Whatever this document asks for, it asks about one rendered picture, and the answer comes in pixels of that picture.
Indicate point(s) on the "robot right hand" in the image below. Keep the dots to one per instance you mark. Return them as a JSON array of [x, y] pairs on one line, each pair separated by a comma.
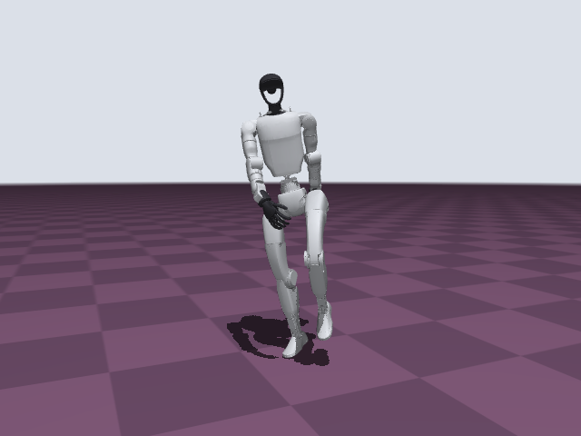
[[272, 212]]

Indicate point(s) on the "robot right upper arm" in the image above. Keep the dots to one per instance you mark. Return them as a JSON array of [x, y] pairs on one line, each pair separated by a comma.
[[249, 144]]

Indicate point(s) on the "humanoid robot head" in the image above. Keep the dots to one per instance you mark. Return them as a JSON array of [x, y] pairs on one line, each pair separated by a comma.
[[269, 83]]

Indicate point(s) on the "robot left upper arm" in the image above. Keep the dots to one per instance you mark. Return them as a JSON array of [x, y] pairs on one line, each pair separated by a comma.
[[308, 122]]

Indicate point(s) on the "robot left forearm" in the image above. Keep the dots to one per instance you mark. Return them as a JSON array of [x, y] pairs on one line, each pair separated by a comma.
[[314, 176]]

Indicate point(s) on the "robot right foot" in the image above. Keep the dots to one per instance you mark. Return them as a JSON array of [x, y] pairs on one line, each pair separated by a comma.
[[295, 345]]

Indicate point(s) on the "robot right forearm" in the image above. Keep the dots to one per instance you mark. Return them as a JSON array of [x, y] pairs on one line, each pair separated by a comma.
[[255, 178]]

